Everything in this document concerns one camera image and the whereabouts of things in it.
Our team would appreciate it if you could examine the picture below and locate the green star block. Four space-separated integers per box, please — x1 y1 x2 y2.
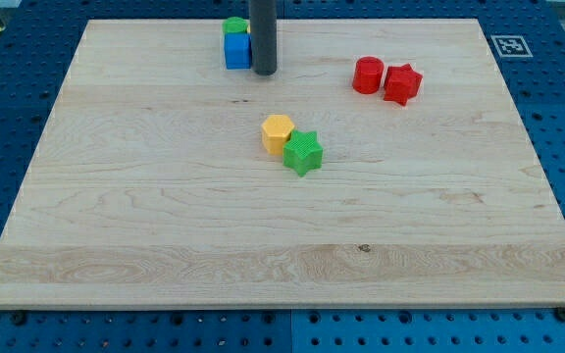
282 129 324 177

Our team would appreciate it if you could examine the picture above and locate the red star block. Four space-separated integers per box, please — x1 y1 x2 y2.
384 64 423 106

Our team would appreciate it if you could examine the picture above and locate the yellow hexagon block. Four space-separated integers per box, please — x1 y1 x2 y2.
261 115 295 155

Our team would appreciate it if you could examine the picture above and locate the light wooden board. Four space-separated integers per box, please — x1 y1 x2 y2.
0 19 565 310

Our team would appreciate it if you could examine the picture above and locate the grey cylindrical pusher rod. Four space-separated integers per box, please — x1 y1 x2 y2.
248 0 278 76

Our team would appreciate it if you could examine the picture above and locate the red cylinder block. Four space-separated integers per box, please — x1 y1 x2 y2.
352 56 385 94

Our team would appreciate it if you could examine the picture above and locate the blue cube block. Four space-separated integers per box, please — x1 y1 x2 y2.
224 33 252 70

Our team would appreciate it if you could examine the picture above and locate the green cylinder block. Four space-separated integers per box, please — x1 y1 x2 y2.
222 17 249 34

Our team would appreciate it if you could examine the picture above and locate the white fiducial marker tag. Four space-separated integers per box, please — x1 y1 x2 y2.
490 35 533 58

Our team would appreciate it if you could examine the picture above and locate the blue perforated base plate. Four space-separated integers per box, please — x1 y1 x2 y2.
0 1 565 352

